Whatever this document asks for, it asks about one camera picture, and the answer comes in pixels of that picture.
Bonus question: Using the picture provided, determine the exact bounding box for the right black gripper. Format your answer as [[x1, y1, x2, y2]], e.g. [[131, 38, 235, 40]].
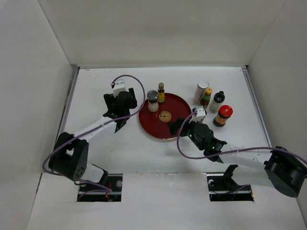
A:
[[167, 116, 204, 150]]

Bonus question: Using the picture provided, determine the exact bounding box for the silver lid tall canister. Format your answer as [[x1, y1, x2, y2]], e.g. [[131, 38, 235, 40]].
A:
[[193, 80, 209, 103]]

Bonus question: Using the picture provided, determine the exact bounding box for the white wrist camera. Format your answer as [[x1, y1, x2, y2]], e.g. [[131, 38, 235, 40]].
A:
[[191, 105, 207, 123], [111, 79, 126, 98]]

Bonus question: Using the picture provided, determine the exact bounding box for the salt grinder black cap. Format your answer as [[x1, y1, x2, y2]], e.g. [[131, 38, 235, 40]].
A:
[[147, 90, 159, 112]]

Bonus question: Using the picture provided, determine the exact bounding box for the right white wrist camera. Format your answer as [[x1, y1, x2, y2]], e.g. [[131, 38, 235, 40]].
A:
[[191, 105, 207, 123]]

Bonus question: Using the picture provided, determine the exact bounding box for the small yellow label sauce bottle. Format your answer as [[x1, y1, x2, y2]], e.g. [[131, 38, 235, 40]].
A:
[[158, 82, 165, 103]]

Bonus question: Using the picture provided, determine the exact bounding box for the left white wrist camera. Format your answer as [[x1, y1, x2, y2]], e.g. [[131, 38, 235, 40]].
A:
[[111, 79, 126, 98]]

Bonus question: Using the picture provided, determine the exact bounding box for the red lid sauce jar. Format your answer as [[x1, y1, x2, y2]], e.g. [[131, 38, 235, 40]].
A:
[[213, 105, 233, 127]]

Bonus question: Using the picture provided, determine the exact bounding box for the white bottle black cap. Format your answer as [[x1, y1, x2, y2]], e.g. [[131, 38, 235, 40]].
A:
[[209, 91, 225, 112]]

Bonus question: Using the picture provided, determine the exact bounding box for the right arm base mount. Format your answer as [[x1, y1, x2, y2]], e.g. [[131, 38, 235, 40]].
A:
[[207, 164, 254, 202]]

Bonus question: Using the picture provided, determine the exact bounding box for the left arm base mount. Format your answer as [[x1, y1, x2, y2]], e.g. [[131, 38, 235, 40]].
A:
[[75, 170, 123, 202]]

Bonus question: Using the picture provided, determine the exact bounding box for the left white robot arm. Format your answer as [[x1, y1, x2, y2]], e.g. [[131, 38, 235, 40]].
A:
[[48, 88, 137, 191]]

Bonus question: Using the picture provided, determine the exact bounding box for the yellow cap chili sauce bottle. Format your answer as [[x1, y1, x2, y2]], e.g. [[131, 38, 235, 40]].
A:
[[200, 87, 213, 110]]

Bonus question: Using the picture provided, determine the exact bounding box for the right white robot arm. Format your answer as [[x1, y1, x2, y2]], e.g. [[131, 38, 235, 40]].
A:
[[167, 118, 307, 198]]

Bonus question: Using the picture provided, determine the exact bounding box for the red round tray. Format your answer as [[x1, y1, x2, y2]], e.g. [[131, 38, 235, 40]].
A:
[[138, 92, 193, 141]]

